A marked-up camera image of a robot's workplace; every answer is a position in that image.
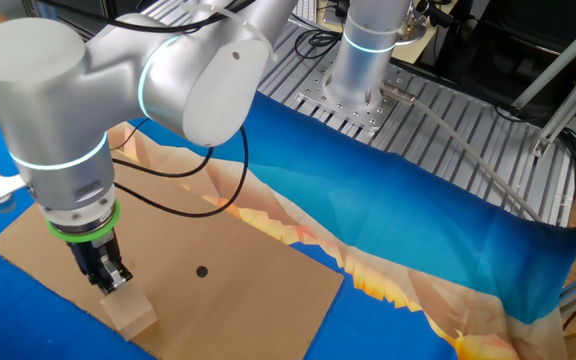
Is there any thick aluminium frame profile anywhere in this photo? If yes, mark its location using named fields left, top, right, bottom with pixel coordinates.
left=531, top=57, right=576, bottom=159

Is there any brown cardboard sheet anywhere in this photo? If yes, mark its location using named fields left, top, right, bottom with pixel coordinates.
left=0, top=159, right=345, bottom=360

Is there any green flange ring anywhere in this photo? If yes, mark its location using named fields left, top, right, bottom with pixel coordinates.
left=44, top=198, right=122, bottom=245

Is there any white cable tie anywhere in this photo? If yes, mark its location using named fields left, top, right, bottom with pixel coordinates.
left=180, top=0, right=279, bottom=62

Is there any white keyboard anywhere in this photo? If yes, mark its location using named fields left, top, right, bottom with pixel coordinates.
left=293, top=0, right=320, bottom=24

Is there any black equipment box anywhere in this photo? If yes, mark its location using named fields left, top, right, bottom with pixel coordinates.
left=417, top=0, right=576, bottom=114

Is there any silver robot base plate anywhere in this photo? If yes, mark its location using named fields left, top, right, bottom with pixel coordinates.
left=296, top=62, right=404, bottom=132

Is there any black coiled cable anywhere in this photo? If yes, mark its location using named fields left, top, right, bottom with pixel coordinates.
left=293, top=27, right=344, bottom=62

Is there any small wooden block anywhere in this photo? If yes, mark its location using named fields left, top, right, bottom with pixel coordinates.
left=99, top=282, right=159, bottom=343

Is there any blue mountain print cloth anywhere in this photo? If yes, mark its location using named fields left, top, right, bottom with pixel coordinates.
left=0, top=92, right=576, bottom=360

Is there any grey hose cable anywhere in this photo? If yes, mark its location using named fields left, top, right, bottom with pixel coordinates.
left=380, top=82, right=544, bottom=224

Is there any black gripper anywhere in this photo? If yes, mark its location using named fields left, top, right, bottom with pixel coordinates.
left=67, top=232, right=134, bottom=295

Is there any thin aluminium frame bar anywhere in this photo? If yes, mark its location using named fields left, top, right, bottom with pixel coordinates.
left=511, top=7, right=576, bottom=109

